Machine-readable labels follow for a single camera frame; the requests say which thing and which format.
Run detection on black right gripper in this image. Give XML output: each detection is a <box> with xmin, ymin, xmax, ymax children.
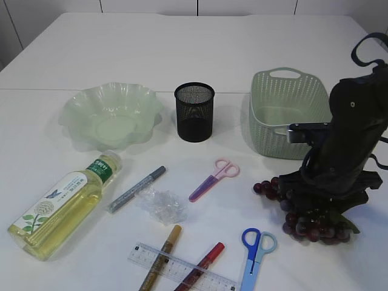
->
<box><xmin>278</xmin><ymin>121</ymin><xmax>383</xmax><ymax>210</ymax></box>

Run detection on purple artificial grape bunch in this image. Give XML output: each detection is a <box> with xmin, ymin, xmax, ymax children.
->
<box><xmin>253</xmin><ymin>176</ymin><xmax>361</xmax><ymax>246</ymax></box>

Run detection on clear plastic sheet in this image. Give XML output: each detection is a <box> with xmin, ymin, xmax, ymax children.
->
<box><xmin>137</xmin><ymin>188</ymin><xmax>188</xmax><ymax>226</ymax></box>

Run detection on green plastic woven basket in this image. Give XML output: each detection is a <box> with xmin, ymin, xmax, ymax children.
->
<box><xmin>249</xmin><ymin>67</ymin><xmax>332</xmax><ymax>160</ymax></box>

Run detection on black mesh pen holder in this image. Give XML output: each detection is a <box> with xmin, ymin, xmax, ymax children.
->
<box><xmin>174</xmin><ymin>82</ymin><xmax>215</xmax><ymax>142</ymax></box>

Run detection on red marker pen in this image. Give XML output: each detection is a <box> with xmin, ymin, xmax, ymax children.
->
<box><xmin>175</xmin><ymin>242</ymin><xmax>225</xmax><ymax>291</ymax></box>

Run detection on clear plastic ruler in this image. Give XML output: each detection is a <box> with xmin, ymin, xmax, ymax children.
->
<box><xmin>129</xmin><ymin>242</ymin><xmax>240</xmax><ymax>290</ymax></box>

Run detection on silver marker pen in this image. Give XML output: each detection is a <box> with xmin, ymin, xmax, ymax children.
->
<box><xmin>107</xmin><ymin>166</ymin><xmax>166</xmax><ymax>214</ymax></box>

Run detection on gold marker pen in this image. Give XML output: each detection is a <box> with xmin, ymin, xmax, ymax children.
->
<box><xmin>139</xmin><ymin>225</ymin><xmax>182</xmax><ymax>291</ymax></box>

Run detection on green wavy plastic plate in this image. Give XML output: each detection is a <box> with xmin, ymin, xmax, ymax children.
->
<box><xmin>58</xmin><ymin>82</ymin><xmax>163</xmax><ymax>152</ymax></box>

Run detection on blue scissors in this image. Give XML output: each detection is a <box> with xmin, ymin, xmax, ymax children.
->
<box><xmin>240</xmin><ymin>227</ymin><xmax>278</xmax><ymax>290</ymax></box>

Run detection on pink purple scissors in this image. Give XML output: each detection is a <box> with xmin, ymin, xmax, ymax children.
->
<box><xmin>189</xmin><ymin>158</ymin><xmax>240</xmax><ymax>202</ymax></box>

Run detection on yellow tea plastic bottle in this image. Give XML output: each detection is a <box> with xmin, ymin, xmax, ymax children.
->
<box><xmin>7</xmin><ymin>150</ymin><xmax>122</xmax><ymax>261</ymax></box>

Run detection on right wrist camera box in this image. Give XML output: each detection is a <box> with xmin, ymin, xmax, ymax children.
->
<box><xmin>286</xmin><ymin>122</ymin><xmax>332</xmax><ymax>146</ymax></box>

